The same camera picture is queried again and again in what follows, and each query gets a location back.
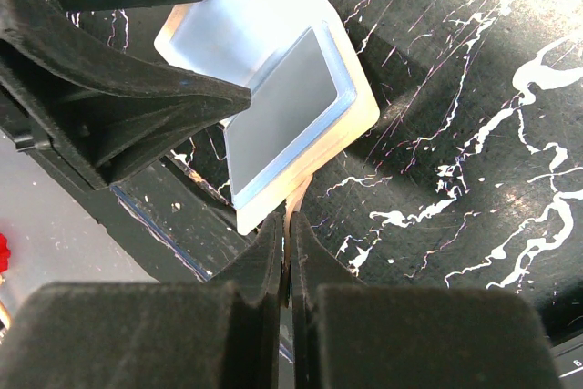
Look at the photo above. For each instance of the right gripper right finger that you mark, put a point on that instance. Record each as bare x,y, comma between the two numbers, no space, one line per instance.
348,334

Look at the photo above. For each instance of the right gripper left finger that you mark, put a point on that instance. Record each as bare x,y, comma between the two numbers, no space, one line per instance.
223,333

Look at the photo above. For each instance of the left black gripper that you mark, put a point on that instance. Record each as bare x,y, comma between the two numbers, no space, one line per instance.
96,114

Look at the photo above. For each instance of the beige leather card holder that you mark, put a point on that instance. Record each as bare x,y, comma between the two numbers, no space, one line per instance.
288,189

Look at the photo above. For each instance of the blue plastic card sleeves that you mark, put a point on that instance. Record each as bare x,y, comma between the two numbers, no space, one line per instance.
299,83

